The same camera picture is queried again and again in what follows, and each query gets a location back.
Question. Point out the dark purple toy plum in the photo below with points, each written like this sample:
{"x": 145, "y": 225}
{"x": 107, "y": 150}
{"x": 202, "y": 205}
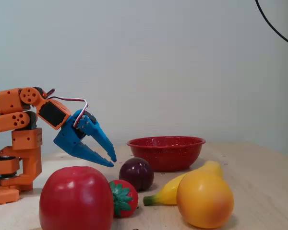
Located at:
{"x": 136, "y": 172}

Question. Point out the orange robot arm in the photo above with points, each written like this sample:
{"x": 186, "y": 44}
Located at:
{"x": 9, "y": 119}

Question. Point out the red toy strawberry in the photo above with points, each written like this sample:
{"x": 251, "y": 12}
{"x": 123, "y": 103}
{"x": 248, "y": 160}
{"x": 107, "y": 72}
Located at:
{"x": 130, "y": 198}

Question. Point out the orange yellow toy peach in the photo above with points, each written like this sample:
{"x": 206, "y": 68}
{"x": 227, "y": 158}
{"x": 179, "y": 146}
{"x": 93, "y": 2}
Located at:
{"x": 204, "y": 198}

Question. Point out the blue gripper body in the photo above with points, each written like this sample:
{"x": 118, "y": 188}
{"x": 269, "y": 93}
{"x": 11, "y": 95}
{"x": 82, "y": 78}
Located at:
{"x": 67, "y": 138}

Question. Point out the orange robot base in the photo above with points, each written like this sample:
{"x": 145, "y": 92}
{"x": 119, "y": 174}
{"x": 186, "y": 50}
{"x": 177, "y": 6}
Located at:
{"x": 28, "y": 165}

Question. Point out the red speckled enamel bowl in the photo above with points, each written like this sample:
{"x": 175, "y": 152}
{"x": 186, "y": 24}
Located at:
{"x": 165, "y": 155}

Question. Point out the yellow toy banana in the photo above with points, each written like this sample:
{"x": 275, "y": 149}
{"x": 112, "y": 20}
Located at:
{"x": 168, "y": 191}

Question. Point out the red toy apple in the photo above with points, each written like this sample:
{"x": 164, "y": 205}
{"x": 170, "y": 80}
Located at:
{"x": 74, "y": 198}

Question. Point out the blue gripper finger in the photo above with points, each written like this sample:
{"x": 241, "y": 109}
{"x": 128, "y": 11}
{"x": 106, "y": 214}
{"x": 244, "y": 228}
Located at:
{"x": 91, "y": 155}
{"x": 103, "y": 139}

